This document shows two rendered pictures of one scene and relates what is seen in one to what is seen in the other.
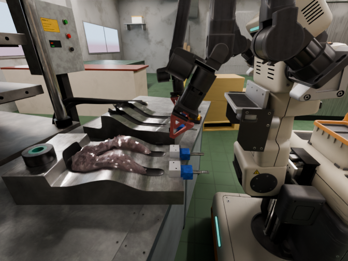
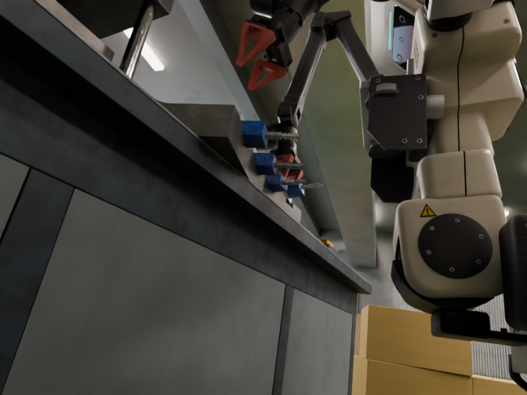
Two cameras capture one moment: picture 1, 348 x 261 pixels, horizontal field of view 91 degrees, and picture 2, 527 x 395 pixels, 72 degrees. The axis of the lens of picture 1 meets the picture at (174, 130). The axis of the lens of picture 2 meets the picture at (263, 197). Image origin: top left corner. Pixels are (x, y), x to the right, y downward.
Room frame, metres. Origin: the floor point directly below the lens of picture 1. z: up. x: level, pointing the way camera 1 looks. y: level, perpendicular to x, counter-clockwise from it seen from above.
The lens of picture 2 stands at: (-0.06, -0.19, 0.55)
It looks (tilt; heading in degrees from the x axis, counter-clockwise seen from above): 20 degrees up; 13
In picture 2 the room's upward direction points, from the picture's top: 9 degrees clockwise
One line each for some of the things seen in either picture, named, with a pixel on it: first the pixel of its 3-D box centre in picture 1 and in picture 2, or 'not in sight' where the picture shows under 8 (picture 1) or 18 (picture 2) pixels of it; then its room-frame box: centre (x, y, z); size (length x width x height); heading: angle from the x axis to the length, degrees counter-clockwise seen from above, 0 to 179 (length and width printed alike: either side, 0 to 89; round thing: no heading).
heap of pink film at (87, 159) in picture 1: (111, 152); not in sight; (0.51, 0.22, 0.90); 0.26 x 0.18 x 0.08; 90
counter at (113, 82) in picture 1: (84, 88); not in sight; (3.71, 1.91, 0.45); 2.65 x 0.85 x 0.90; 84
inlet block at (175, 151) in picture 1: (187, 154); (270, 164); (0.56, -0.05, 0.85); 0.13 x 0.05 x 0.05; 90
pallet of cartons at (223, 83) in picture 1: (230, 98); (447, 383); (3.04, -1.01, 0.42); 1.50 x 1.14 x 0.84; 84
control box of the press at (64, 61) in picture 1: (72, 116); not in sight; (1.28, 0.80, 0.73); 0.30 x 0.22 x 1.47; 163
